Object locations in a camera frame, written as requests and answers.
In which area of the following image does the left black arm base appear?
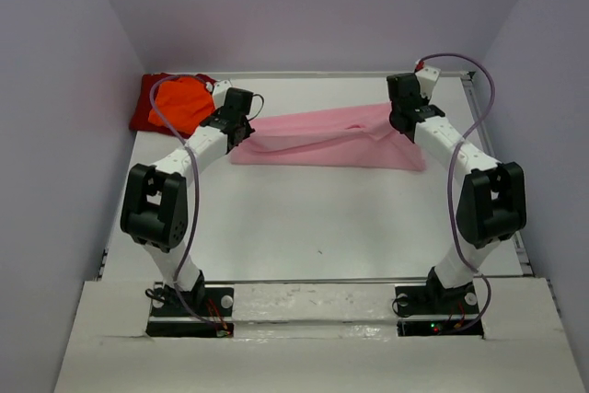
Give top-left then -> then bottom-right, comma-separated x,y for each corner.
145,283 -> 235,339

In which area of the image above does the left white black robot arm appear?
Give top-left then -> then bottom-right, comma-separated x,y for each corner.
120,86 -> 257,319

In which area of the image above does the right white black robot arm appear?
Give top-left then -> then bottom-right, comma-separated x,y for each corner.
387,66 -> 526,318

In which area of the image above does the orange folded t shirt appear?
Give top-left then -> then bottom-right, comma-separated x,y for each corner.
154,77 -> 215,138

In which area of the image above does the aluminium table edge rail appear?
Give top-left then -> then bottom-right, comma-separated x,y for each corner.
461,71 -> 535,277

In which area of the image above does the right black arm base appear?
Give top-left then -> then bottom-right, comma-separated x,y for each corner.
391,283 -> 484,338

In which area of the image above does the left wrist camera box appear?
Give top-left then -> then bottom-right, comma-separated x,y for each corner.
211,80 -> 232,109

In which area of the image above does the dark red folded t shirt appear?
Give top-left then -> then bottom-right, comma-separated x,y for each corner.
129,73 -> 216,136

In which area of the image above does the pink t shirt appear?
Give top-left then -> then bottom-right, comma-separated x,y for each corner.
229,103 -> 426,172

